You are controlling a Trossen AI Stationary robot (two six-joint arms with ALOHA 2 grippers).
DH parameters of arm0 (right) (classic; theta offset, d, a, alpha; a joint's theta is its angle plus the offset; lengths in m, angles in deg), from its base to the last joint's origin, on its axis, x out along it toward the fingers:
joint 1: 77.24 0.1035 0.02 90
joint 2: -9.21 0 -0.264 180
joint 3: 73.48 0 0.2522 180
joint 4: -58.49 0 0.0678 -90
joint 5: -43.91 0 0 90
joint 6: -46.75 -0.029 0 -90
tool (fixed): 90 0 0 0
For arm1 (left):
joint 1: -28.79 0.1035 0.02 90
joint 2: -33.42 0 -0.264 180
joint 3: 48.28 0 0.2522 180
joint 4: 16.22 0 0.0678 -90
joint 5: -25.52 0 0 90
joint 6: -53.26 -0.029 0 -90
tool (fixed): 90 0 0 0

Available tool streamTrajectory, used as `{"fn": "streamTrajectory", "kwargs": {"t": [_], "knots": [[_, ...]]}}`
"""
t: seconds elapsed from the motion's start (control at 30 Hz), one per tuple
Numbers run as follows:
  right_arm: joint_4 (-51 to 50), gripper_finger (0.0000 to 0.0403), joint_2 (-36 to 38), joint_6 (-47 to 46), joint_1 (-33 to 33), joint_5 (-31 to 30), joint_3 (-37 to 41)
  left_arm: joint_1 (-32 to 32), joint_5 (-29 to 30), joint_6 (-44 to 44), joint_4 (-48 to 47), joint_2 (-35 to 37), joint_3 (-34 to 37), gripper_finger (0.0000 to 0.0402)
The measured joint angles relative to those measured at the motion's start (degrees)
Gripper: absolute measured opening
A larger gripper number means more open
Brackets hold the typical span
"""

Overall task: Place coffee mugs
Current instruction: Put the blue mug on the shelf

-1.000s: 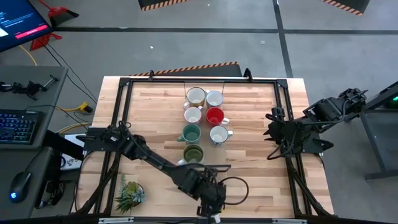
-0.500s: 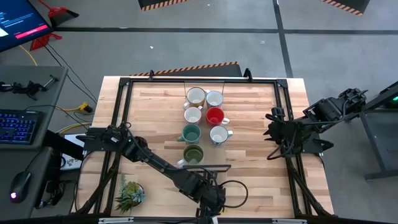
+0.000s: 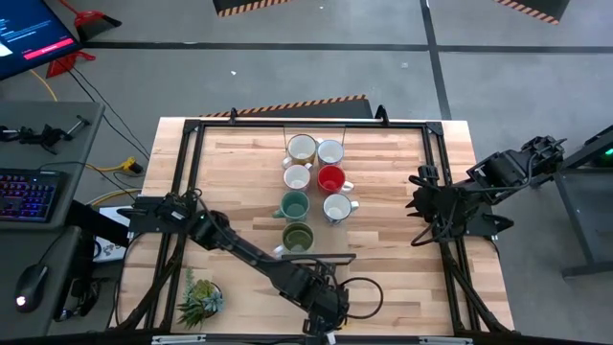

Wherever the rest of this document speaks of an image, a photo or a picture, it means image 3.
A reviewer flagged silver metal bracket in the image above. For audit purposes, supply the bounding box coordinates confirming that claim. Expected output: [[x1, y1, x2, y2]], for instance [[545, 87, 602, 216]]
[[420, 336, 474, 345], [151, 334, 207, 345]]

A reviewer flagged beige ceramic mug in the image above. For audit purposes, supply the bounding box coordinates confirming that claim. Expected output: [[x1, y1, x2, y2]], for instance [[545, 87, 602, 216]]
[[282, 133, 320, 170]]

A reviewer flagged red white patterned mug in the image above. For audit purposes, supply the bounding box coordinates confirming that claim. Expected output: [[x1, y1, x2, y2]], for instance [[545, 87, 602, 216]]
[[316, 138, 346, 168]]

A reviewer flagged black floor cable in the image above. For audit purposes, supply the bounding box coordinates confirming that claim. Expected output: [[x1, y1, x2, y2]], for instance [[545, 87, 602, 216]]
[[69, 68, 152, 159]]

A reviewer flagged blue white patterned mug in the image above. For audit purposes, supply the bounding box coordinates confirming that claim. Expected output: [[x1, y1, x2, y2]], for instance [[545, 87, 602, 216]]
[[322, 193, 360, 226]]

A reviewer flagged black aluminium table frame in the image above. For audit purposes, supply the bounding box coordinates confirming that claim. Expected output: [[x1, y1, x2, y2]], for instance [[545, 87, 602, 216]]
[[109, 117, 516, 336]]

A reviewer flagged dark green faceted mug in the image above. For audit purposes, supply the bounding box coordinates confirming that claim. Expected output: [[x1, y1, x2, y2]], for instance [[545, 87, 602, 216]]
[[272, 190, 311, 222]]

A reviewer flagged white printed box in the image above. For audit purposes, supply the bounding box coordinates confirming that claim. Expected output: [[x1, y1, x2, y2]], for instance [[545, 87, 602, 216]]
[[93, 205, 133, 264]]

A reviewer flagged black computer mouse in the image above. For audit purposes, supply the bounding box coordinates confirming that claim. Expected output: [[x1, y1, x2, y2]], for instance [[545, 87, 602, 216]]
[[13, 263, 50, 314]]

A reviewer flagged red mug with white handle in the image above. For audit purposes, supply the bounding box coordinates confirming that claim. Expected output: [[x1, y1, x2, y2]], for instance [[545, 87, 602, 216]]
[[316, 165, 355, 196]]

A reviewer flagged yellow power plug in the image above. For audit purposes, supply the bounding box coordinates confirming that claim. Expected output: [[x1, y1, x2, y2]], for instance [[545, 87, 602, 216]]
[[85, 157, 145, 174]]

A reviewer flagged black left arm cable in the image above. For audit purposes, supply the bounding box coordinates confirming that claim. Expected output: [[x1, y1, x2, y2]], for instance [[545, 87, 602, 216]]
[[334, 276, 385, 321]]

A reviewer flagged hazard-striped black mat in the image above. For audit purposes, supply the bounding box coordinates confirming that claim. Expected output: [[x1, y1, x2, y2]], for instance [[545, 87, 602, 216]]
[[212, 0, 292, 18], [198, 94, 375, 120], [491, 0, 572, 25]]

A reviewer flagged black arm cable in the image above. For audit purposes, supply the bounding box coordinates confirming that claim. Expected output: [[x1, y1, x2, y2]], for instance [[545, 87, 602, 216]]
[[334, 276, 385, 321], [410, 174, 464, 248]]

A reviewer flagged red stand foot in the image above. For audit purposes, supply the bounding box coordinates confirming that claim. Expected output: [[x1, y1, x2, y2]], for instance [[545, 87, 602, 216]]
[[46, 50, 97, 80]]

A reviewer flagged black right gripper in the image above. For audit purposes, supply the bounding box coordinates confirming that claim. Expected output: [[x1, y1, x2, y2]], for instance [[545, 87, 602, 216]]
[[405, 166, 444, 224]]

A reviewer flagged succulent plant in pot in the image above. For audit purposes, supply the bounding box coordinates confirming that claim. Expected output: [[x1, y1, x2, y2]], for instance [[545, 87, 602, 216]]
[[175, 267, 227, 330]]

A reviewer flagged black tool with silver handle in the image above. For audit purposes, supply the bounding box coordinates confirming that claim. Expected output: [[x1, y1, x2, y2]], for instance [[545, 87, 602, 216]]
[[0, 114, 92, 155]]

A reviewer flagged black backlit keyboard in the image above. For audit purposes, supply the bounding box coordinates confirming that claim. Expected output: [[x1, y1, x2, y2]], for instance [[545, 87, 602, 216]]
[[0, 168, 69, 224]]

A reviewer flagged wooden shelf with black frame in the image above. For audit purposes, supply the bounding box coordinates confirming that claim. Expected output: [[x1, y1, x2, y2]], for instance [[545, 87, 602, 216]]
[[280, 125, 358, 265]]

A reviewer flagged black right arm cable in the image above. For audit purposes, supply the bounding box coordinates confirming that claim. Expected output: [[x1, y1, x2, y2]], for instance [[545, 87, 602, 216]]
[[410, 174, 464, 248]]

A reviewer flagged grey side desk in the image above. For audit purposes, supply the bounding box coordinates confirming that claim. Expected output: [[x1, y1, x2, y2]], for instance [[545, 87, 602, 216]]
[[0, 100, 106, 336]]

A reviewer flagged red and black dustpan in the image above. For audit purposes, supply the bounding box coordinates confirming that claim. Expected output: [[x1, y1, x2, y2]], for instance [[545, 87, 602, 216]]
[[59, 0, 123, 43]]

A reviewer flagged dark metal cart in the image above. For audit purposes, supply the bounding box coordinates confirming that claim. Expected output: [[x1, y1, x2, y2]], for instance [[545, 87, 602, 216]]
[[526, 124, 613, 282]]

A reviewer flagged black cable bundle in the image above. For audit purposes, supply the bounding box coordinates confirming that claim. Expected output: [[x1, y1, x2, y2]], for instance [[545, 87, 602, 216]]
[[55, 275, 100, 323]]

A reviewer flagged computer monitor with blue screen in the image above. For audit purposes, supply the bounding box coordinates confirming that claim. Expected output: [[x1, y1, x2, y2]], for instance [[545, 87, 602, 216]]
[[0, 0, 81, 81]]

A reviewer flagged grey white patterned mug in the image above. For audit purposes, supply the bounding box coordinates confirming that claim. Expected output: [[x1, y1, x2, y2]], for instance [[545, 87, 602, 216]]
[[283, 163, 313, 192]]

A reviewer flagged yellow cable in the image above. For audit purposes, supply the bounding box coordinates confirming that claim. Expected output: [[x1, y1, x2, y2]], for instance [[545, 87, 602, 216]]
[[29, 69, 58, 103], [88, 188, 144, 208]]

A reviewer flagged olive green mug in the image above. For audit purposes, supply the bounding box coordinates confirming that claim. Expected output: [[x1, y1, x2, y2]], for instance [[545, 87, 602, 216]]
[[272, 221, 316, 258]]

